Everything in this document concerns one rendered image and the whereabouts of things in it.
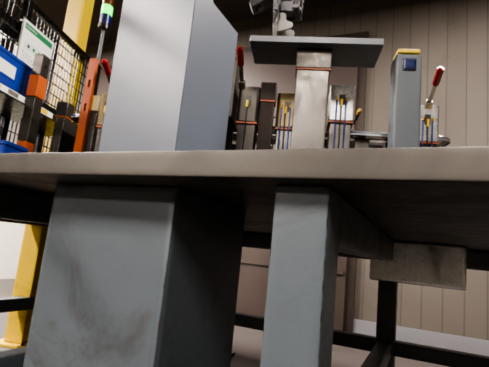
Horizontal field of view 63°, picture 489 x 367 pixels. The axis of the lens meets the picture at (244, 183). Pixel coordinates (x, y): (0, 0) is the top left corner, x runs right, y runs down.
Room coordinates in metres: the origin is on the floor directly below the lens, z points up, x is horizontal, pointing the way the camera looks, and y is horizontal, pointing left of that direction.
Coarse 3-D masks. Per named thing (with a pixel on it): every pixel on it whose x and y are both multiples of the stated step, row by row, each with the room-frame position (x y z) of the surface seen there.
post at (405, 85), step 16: (400, 64) 1.02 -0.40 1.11; (416, 64) 1.02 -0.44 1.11; (400, 80) 1.02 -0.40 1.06; (416, 80) 1.02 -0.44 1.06; (400, 96) 1.02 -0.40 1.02; (416, 96) 1.02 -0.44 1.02; (400, 112) 1.02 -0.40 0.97; (416, 112) 1.02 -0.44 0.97; (400, 128) 1.02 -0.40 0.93; (416, 128) 1.02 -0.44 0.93; (400, 144) 1.02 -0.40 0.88; (416, 144) 1.02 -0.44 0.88
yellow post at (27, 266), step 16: (80, 0) 2.03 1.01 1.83; (80, 16) 2.03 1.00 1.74; (80, 32) 2.04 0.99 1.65; (64, 64) 2.04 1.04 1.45; (64, 96) 2.03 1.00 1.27; (48, 144) 2.04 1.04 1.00; (32, 240) 2.04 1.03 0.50; (32, 256) 2.03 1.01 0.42; (32, 272) 2.03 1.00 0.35; (16, 288) 2.04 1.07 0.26; (32, 288) 2.04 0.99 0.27; (16, 320) 2.04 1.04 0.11; (16, 336) 2.03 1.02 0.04
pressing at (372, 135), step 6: (72, 114) 1.45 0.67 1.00; (78, 114) 1.44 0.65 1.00; (78, 120) 1.51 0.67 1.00; (354, 132) 1.31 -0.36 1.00; (360, 132) 1.30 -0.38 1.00; (366, 132) 1.30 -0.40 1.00; (372, 132) 1.30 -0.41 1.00; (378, 132) 1.30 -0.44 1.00; (234, 138) 1.54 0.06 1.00; (372, 138) 1.37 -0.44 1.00; (378, 138) 1.36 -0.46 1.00; (384, 138) 1.35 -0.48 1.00; (444, 138) 1.27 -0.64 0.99; (372, 144) 1.44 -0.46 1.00; (378, 144) 1.43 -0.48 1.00; (438, 144) 1.36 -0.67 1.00; (444, 144) 1.34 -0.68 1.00
